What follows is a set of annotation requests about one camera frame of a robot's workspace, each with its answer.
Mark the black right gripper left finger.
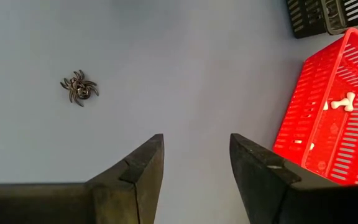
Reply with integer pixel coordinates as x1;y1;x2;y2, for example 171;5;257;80
87;133;165;224

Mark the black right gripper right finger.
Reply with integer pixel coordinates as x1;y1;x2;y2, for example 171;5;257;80
229;133;303;224

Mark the red plastic basket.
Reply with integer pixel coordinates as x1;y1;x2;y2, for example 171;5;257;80
272;27;358;187

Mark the black plastic basket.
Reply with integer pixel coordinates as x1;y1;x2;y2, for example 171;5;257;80
285;0;358;40

